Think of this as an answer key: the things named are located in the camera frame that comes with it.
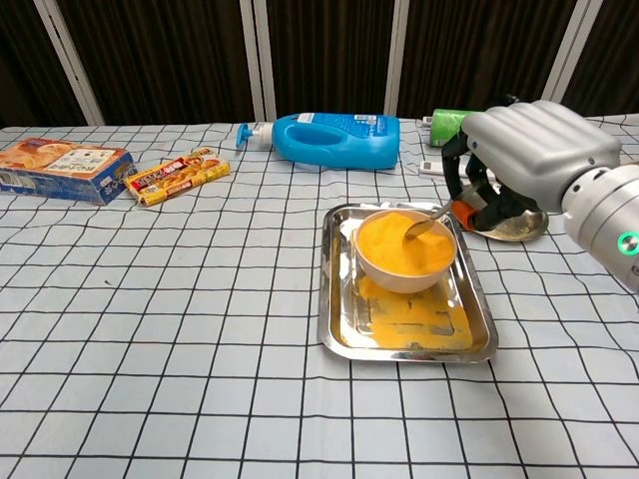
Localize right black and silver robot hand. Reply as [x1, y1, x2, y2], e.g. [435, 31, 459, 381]
[441, 94, 623, 234]

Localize small metal spoon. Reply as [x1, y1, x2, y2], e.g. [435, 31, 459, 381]
[402, 199, 455, 241]

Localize white bowl of orange powder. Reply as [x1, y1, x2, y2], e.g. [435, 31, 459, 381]
[351, 208, 458, 294]

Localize rectangular steel tray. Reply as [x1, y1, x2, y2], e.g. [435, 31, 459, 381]
[317, 201, 499, 364]

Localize checkered tablecloth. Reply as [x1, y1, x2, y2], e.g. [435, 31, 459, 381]
[0, 115, 639, 479]

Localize round steel plate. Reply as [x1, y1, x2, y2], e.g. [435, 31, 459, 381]
[458, 192, 550, 243]

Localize green cylindrical can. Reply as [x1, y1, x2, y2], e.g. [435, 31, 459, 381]
[427, 108, 483, 150]

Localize white folding laptop stand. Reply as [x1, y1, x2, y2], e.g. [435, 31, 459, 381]
[417, 114, 470, 177]

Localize blue pump detergent bottle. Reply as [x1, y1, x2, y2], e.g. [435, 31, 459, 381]
[235, 112, 402, 173]

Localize yellow and red curry box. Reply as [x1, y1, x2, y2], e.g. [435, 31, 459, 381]
[123, 146, 233, 209]

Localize dark folding screen white frames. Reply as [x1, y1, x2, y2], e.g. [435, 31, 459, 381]
[0, 0, 639, 129]

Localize orange and blue biscuit box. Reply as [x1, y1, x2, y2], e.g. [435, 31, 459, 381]
[0, 137, 139, 207]

